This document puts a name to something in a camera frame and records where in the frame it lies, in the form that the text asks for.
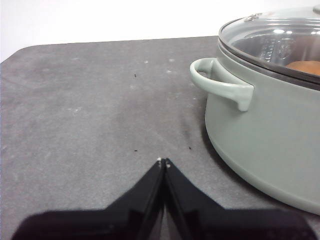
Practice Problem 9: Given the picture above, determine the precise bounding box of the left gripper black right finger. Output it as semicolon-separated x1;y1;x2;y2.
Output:
163;158;319;240

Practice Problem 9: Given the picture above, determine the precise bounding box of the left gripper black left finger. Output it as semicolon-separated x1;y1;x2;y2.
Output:
11;159;165;240

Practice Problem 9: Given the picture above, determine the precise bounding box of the brown potato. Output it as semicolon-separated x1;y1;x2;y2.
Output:
284;59;320;76

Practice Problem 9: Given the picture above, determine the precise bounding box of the glass lid with green knob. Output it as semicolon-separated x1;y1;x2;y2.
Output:
218;4;320;85

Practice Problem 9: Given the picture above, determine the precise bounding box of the pale green electric cooking pot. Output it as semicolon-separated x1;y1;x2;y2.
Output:
189;34;320;216

